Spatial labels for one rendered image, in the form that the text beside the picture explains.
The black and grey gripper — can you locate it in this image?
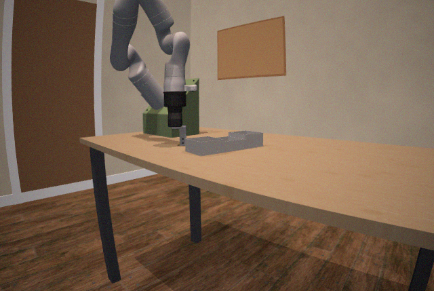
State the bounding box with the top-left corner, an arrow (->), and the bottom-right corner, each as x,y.
163,77 -> 197,146

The grey rack of three labelled bins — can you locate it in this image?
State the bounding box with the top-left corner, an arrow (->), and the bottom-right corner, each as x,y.
186,130 -> 263,156

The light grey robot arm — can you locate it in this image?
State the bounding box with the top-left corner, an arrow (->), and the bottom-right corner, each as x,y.
110,0 -> 190,110

